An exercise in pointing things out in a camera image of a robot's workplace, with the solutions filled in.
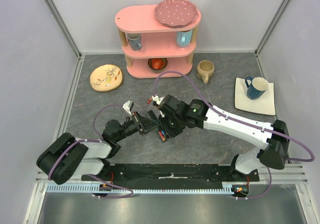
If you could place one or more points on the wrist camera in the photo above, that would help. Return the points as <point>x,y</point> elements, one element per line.
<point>156,102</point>
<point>128,107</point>

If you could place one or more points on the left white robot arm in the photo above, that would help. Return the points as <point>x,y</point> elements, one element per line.
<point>69,155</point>

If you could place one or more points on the dark blue mug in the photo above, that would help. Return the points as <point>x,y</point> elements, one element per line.
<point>255,87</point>

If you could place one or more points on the light blue mug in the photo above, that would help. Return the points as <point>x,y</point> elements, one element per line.
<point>183,38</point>

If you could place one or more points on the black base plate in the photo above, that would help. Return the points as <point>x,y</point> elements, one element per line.
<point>130,171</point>

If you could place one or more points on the beige ceramic mug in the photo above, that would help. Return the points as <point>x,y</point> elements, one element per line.
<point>205,70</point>

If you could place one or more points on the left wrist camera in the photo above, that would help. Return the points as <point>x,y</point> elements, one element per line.
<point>128,107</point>

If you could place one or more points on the grey mug on shelf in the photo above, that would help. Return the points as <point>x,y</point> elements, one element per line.
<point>134,40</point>

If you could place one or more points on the pink three-tier shelf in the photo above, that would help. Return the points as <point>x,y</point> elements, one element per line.
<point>157,41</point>

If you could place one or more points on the pink dotted plate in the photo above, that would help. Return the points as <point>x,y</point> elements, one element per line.
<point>176,13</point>

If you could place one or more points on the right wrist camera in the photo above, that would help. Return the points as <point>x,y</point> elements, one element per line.
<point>156,102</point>

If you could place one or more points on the white square plate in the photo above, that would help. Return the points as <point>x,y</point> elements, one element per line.
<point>264,105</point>

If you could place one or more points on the red cup in bowl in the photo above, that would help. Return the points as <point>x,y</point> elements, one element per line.
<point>158,63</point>

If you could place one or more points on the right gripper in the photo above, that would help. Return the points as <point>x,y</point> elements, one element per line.
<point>165,128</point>

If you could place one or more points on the light blue cable duct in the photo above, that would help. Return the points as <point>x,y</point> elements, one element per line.
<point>96,188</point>

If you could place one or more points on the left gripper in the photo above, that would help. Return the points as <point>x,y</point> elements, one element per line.
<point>146,122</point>

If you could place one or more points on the yellow bird painted plate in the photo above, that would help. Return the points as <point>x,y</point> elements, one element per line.
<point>106,78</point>

